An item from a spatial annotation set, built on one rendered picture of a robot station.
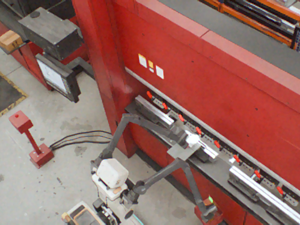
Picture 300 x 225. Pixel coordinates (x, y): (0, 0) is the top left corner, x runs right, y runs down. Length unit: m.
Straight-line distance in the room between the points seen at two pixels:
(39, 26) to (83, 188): 2.01
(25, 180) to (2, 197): 0.31
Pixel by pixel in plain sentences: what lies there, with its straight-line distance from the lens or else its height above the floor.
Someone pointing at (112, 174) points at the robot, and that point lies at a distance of 3.08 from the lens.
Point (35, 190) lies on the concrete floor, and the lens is 4.85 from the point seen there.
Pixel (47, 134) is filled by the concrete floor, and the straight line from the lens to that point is 5.24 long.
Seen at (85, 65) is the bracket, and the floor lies 1.21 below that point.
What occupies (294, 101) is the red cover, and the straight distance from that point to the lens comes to 2.36.
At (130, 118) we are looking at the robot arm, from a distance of 3.20.
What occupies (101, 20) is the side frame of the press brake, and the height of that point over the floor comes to 2.02.
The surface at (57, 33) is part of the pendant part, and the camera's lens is 3.38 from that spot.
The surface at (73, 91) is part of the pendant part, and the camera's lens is 3.64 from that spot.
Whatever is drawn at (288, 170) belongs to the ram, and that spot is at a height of 1.55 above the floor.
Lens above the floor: 4.00
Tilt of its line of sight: 51 degrees down
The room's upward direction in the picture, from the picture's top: 8 degrees counter-clockwise
